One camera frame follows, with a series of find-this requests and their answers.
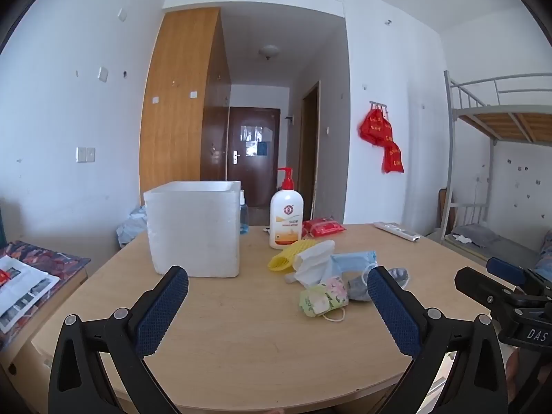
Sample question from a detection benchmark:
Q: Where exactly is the grey bedding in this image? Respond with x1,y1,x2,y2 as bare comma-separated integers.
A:
451,223,501,248

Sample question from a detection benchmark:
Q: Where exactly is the grey sock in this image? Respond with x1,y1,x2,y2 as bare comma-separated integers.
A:
347,267,410,303

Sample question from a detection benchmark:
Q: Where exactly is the wooden door frame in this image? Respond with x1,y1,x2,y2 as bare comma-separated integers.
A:
299,81,322,220

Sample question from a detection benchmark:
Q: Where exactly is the wooden wardrobe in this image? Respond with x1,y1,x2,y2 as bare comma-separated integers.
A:
139,7,232,208

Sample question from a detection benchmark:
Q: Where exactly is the white foam box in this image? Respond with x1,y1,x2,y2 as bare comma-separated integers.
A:
143,180,242,279

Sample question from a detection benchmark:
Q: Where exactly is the white lotion pump bottle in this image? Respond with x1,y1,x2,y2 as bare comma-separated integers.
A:
269,167,305,250

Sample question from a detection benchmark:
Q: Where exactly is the printed paper sheet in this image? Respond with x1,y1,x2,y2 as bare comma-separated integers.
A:
0,254,60,334

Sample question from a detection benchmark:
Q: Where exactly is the light blue plastic bag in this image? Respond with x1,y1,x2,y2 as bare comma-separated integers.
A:
116,205,149,248

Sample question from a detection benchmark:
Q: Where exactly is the small blue bottle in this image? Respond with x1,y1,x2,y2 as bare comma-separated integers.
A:
238,190,250,236

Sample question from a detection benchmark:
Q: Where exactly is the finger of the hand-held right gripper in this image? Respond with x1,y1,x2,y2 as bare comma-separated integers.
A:
455,267,524,311
486,256,540,286

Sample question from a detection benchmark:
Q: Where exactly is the white remote control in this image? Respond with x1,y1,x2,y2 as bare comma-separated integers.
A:
373,221,421,241

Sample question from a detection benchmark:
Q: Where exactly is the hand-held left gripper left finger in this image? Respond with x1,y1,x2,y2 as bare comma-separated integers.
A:
48,265,189,414

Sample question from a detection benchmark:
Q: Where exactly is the wooden side cabinet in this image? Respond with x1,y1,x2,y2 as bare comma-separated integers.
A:
0,263,89,402

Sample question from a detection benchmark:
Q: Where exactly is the patterned blanket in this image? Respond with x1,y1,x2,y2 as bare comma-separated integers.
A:
0,240,91,324

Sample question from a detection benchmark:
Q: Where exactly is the red wet wipes packet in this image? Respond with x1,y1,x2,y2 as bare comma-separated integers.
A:
302,218,346,238

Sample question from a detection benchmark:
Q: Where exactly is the metal bunk bed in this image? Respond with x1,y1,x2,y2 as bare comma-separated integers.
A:
444,70,552,277

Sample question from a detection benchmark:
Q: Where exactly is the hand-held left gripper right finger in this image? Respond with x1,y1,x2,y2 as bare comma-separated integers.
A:
366,265,510,414

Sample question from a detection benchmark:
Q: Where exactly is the leaning wooden board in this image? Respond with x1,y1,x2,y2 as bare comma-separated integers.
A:
437,187,459,236

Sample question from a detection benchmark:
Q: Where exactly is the dark brown door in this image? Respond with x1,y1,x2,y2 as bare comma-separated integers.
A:
227,107,281,208

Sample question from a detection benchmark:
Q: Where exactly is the yellow foam net sleeve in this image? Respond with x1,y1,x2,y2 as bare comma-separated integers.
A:
267,238,322,273

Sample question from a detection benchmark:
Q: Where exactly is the red hanging bag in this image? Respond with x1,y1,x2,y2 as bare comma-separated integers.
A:
383,141,405,174
357,108,394,146

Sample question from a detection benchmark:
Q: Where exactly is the blue face mask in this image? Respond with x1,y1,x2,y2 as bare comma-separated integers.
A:
330,250,380,285

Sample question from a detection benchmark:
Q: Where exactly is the white cloth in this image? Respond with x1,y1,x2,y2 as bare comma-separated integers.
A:
293,240,341,289

